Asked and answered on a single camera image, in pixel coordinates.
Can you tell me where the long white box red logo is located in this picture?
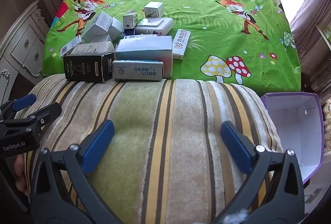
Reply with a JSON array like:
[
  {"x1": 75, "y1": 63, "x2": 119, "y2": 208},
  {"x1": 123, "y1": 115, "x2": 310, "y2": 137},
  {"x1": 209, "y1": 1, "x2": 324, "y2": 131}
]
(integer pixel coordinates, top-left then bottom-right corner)
[{"x1": 172, "y1": 29, "x2": 192, "y2": 60}]

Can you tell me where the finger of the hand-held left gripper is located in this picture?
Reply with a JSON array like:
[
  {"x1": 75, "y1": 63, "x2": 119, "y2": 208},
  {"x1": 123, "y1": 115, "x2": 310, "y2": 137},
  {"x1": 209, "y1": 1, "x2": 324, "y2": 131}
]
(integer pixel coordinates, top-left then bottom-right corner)
[
  {"x1": 10, "y1": 102, "x2": 62, "y2": 134},
  {"x1": 0, "y1": 93, "x2": 37, "y2": 121}
]

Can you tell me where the white box with large barcode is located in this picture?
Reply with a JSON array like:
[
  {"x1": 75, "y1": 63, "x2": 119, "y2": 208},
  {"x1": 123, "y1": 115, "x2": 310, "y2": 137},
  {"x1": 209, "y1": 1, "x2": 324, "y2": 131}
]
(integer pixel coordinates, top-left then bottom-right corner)
[{"x1": 60, "y1": 35, "x2": 83, "y2": 58}]

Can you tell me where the large plain white box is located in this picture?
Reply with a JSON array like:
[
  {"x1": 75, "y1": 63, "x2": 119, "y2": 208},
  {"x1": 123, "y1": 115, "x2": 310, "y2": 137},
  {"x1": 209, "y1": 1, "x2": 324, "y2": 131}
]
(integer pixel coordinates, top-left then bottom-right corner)
[{"x1": 114, "y1": 36, "x2": 173, "y2": 78}]

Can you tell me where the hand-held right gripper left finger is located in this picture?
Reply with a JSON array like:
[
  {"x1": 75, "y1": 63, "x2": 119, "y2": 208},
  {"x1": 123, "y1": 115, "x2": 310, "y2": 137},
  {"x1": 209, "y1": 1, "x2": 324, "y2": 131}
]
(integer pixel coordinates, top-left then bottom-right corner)
[{"x1": 30, "y1": 120, "x2": 122, "y2": 224}]

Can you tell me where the white box with dark print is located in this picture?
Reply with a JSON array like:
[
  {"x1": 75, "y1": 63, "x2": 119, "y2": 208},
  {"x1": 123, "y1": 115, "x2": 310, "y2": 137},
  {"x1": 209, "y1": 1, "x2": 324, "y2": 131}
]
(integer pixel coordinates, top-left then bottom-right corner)
[{"x1": 70, "y1": 42, "x2": 115, "y2": 56}]

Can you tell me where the striped cushion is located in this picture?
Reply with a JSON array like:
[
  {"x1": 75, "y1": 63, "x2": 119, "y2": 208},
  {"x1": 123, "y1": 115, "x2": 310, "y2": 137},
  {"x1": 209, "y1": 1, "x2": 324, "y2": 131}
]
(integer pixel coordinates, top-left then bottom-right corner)
[{"x1": 24, "y1": 74, "x2": 283, "y2": 224}]

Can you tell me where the black product box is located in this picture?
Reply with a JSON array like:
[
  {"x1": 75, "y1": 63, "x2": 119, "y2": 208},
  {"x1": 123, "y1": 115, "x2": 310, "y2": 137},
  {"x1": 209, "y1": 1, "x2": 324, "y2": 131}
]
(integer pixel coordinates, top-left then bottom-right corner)
[{"x1": 63, "y1": 52, "x2": 115, "y2": 83}]

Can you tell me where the light blue white box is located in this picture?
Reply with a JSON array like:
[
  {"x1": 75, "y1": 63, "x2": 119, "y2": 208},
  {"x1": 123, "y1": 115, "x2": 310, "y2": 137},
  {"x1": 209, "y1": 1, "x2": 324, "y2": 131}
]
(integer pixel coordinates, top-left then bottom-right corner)
[{"x1": 112, "y1": 59, "x2": 164, "y2": 81}]

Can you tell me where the white cube box with figure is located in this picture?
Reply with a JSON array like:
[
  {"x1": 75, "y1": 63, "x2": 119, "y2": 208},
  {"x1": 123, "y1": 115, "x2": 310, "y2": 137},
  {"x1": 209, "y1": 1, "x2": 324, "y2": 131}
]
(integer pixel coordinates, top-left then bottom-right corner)
[{"x1": 144, "y1": 2, "x2": 164, "y2": 18}]

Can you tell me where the green cartoon printed bedsheet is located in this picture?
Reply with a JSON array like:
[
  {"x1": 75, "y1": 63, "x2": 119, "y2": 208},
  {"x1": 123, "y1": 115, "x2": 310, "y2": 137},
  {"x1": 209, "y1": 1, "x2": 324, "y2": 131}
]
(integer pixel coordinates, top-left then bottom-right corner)
[{"x1": 42, "y1": 0, "x2": 302, "y2": 85}]

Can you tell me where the person's left hand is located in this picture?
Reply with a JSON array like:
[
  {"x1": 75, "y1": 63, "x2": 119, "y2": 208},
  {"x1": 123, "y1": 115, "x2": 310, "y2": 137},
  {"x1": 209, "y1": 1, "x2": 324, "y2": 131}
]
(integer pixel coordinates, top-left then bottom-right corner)
[{"x1": 14, "y1": 155, "x2": 30, "y2": 197}]

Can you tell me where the white flat plastic device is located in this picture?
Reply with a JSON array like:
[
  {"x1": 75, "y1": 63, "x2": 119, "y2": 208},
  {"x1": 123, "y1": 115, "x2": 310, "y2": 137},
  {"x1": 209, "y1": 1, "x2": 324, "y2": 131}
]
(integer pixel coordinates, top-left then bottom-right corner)
[{"x1": 135, "y1": 17, "x2": 175, "y2": 36}]

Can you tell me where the purple cardboard box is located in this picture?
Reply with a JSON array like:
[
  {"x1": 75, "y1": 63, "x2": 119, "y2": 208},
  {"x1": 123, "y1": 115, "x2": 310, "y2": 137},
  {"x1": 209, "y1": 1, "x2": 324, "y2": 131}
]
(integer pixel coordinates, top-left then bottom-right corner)
[{"x1": 260, "y1": 92, "x2": 325, "y2": 186}]

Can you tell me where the white box with text panel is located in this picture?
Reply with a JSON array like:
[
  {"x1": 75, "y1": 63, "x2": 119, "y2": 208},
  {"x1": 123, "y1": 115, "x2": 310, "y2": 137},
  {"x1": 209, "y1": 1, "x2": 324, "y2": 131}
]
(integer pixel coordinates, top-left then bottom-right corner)
[{"x1": 82, "y1": 11, "x2": 114, "y2": 42}]

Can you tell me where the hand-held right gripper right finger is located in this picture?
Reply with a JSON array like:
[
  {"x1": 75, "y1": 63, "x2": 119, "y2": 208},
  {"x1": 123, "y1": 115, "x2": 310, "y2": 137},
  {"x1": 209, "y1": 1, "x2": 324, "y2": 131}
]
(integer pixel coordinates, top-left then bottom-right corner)
[{"x1": 212, "y1": 121, "x2": 309, "y2": 224}]

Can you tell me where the white carved dresser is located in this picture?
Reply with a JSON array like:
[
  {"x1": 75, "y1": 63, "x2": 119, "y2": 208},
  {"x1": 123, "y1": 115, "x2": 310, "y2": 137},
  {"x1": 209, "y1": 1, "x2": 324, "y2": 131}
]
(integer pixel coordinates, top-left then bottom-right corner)
[{"x1": 0, "y1": 0, "x2": 56, "y2": 105}]

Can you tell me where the small white box dark dot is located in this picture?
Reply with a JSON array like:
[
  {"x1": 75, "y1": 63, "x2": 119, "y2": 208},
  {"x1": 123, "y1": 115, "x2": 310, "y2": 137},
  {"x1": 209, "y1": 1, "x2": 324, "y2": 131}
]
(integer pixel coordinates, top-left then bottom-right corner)
[{"x1": 123, "y1": 12, "x2": 139, "y2": 30}]

